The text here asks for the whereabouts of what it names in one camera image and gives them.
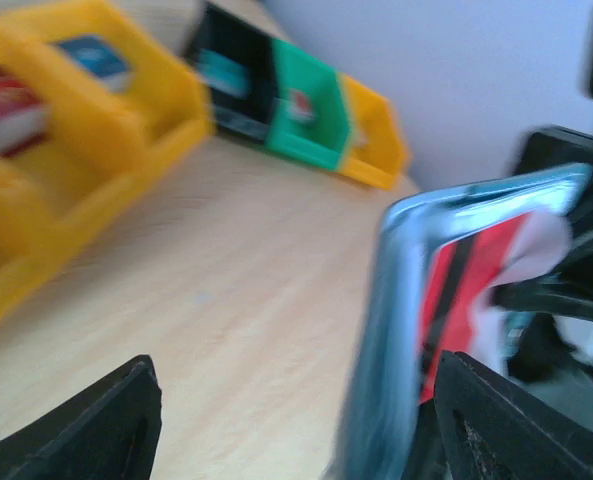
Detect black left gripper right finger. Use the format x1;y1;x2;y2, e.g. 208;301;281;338
433;349;593;480

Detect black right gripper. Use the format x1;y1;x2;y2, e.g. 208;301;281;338
493;124;593;324

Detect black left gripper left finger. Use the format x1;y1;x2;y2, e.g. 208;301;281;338
0;355;162;479

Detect blue card holder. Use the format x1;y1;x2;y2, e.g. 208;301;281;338
329;163;592;479

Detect red circle credit card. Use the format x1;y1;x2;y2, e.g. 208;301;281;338
419;209;572;403

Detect red circle card stack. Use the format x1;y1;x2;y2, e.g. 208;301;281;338
286;88;317;125

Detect teal card stack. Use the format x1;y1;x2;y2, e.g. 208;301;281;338
198;49;251;98

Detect blue card stack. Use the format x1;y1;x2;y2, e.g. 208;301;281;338
54;35;132;92

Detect yellow bin right group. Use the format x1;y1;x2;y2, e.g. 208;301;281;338
337;74;411;190

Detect green plastic bin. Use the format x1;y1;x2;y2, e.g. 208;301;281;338
266;39;351;170

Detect black plastic bin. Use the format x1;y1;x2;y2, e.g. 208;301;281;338
182;1;279;144

